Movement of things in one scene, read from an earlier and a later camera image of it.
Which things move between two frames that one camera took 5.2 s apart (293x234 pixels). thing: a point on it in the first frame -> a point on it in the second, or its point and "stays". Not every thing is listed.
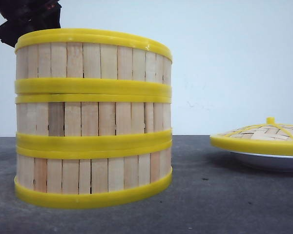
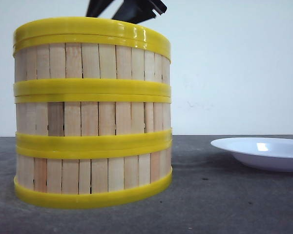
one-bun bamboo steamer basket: (91, 60) stays
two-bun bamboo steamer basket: (93, 119) stays
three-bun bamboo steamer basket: (92, 177) stays
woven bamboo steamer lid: (271, 138) -> (91, 39)
